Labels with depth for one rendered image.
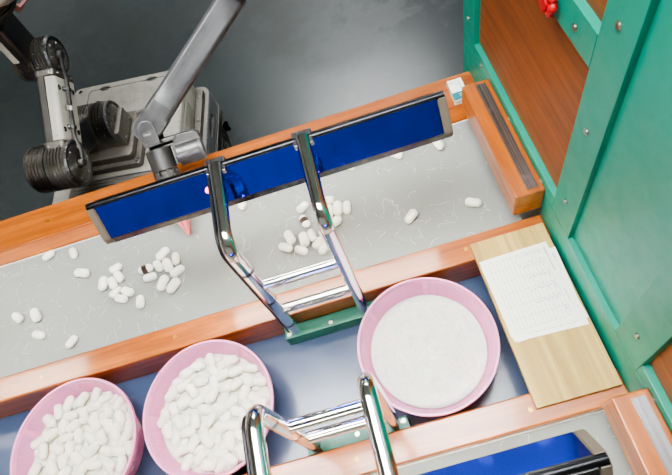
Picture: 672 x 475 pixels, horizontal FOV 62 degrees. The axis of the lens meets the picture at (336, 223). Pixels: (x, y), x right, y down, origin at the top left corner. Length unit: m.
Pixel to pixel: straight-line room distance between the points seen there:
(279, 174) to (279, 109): 1.57
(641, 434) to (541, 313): 0.26
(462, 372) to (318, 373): 0.30
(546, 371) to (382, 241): 0.41
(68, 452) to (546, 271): 1.01
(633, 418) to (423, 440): 0.34
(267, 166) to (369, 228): 0.37
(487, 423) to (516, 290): 0.25
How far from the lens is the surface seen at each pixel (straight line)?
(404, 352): 1.13
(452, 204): 1.25
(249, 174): 0.94
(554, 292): 1.13
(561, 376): 1.08
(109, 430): 1.29
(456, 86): 1.38
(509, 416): 1.07
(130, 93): 2.16
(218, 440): 1.19
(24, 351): 1.47
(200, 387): 1.23
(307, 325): 1.20
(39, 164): 1.66
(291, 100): 2.52
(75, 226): 1.51
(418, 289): 1.16
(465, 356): 1.13
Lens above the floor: 1.82
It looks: 59 degrees down
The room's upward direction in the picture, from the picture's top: 23 degrees counter-clockwise
